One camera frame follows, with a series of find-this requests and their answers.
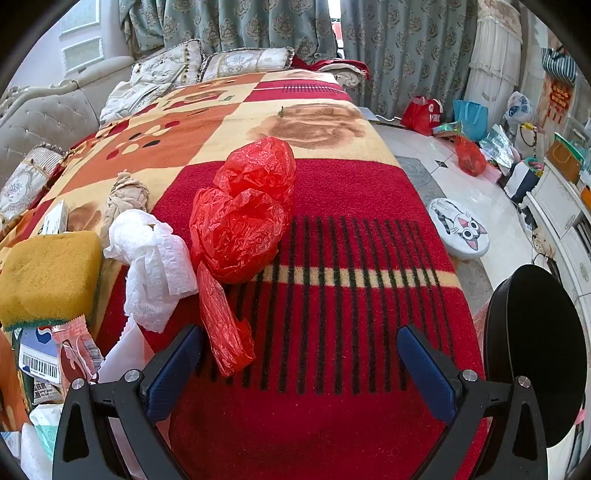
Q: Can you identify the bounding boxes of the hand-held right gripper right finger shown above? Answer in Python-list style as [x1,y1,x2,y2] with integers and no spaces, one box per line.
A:
[397,324,548,480]

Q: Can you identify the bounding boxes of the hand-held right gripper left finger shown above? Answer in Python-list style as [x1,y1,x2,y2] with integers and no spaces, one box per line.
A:
[52,323,206,480]

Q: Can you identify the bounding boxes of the pale serrated wrapper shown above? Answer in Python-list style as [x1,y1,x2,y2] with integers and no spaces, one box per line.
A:
[97,318,155,384]

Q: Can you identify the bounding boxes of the pink wrapper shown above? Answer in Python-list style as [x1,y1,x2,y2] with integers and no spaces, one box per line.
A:
[52,314,105,384]

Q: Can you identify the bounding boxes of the black bin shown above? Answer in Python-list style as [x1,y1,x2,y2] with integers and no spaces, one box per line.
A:
[482,264,585,448]

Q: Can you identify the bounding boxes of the white tissue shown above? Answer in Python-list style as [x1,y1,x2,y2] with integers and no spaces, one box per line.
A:
[104,209,199,333]

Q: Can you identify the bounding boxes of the printed snack packet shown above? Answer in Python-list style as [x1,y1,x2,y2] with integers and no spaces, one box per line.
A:
[32,381,63,404]

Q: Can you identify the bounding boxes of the blue barcode packet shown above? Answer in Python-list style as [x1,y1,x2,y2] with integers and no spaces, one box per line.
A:
[18,325,63,386]

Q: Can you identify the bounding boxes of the white green tissue pack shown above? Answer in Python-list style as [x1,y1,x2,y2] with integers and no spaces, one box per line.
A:
[28,404,63,462]

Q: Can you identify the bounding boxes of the yellow sponge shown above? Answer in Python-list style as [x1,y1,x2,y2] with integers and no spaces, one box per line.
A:
[0,231,103,330]

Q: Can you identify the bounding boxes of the beige cloth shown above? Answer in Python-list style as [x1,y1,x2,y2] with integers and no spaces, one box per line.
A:
[100,172,151,247]

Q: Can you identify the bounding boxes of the small white carton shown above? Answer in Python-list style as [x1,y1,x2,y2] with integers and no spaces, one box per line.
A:
[41,202,70,235]

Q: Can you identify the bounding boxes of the cat print stool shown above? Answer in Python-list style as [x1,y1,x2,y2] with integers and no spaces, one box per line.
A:
[427,198,490,261]

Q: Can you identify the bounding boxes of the printed blanket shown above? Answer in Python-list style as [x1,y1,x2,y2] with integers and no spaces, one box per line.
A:
[0,69,490,480]

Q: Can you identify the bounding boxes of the white cabinet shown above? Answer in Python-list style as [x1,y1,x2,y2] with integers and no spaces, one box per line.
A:
[526,171,591,324]

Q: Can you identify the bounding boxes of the white and dark bag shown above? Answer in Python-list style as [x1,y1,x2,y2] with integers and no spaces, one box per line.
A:
[503,159,541,204]

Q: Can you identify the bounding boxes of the small red plastic bag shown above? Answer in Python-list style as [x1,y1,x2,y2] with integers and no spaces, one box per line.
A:
[455,135,488,176]

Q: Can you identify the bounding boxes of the silver foil bag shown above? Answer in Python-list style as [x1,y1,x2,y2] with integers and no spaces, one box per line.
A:
[480,124,515,169]

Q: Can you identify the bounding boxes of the grey embroidered cushion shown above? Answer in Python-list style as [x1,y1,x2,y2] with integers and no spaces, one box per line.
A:
[0,147,70,222]

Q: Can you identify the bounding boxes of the brown paper bag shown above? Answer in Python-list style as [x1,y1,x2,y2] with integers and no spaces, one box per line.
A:
[547,134,585,183]

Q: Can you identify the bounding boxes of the white bag yellow trim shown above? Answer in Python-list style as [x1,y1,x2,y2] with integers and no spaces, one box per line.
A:
[515,122,546,158]

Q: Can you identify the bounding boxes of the red shopping bag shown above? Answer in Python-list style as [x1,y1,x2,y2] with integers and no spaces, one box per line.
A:
[401,96,446,136]

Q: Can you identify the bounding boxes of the blue shopping bag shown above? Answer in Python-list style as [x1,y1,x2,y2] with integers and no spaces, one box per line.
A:
[453,99,489,139]

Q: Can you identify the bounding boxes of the flat cardboard box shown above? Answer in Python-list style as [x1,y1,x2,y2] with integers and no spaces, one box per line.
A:
[360,108,402,127]

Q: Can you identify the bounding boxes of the folded white quilt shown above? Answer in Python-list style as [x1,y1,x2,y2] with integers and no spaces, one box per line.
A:
[99,80,176,123]

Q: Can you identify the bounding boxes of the white blue plastic bag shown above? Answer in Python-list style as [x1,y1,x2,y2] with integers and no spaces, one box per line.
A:
[504,91,534,127]

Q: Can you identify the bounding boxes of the cream fringed pillow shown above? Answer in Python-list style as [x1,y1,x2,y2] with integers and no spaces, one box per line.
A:
[131,39,204,88]

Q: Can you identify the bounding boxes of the folded red blanket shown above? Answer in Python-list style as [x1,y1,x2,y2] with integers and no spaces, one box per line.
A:
[295,58,370,90]

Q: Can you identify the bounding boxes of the striped embroidered pillow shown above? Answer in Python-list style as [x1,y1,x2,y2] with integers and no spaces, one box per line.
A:
[201,47,295,79]

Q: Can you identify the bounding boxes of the patterned green curtain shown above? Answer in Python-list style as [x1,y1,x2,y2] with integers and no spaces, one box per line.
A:
[119,0,342,63]
[339,0,478,134]

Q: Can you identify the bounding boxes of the lace covered standing unit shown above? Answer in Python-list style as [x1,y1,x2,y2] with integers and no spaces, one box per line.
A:
[464,0,525,112]

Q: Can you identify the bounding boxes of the striped tote bag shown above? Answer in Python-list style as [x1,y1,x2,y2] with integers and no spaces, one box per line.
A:
[541,45,578,86]

